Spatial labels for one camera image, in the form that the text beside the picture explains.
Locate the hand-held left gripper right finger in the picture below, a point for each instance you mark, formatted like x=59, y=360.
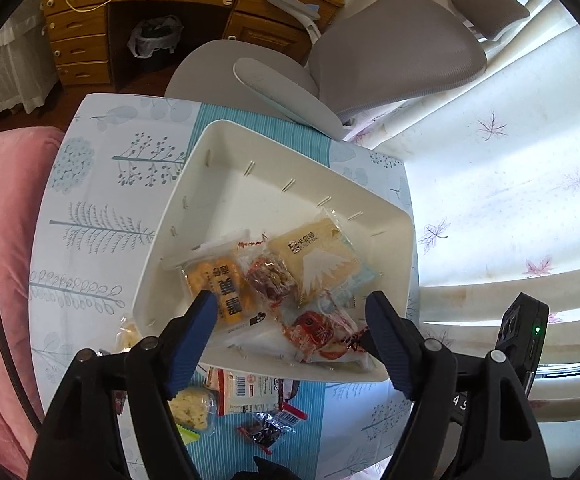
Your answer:
x=390, y=345

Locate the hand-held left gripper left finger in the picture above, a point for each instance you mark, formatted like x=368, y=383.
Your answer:
x=195, y=340

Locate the yellow cakes clear packet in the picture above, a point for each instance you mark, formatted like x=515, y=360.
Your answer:
x=225, y=290

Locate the white packet with red trim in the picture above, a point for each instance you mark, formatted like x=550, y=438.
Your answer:
x=240, y=390

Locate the pale puffed cookie packet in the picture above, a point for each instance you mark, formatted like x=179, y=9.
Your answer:
x=127, y=334

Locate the white and red packet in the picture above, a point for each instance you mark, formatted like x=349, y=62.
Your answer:
x=315, y=332

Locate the clear packet with red snack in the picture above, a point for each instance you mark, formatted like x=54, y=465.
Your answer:
x=270, y=277

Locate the dark red snack packet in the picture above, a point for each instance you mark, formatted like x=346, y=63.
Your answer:
x=290, y=391

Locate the toast bread packet mountain print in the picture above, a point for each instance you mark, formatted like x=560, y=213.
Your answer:
x=315, y=260

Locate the white plastic storage bin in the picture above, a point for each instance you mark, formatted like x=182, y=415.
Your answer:
x=240, y=195

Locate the pale speckled cracker packet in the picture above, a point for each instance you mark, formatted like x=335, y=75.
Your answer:
x=192, y=405

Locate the green yellow small packet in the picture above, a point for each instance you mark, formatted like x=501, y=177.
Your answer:
x=187, y=434

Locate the dark small candy packet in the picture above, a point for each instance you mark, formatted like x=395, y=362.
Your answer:
x=267, y=430

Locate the white leaf print curtain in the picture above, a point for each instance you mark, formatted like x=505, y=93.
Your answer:
x=495, y=170

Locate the pink blanket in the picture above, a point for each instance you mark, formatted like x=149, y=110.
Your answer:
x=5, y=200

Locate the grey office chair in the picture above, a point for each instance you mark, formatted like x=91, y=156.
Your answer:
x=395, y=50

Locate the black lined trash bin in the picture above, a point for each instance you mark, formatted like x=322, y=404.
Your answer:
x=155, y=45

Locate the white lace cover cloth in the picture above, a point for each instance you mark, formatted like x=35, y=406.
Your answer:
x=0, y=80

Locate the wooden desk with drawers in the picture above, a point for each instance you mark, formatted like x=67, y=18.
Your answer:
x=85, y=0

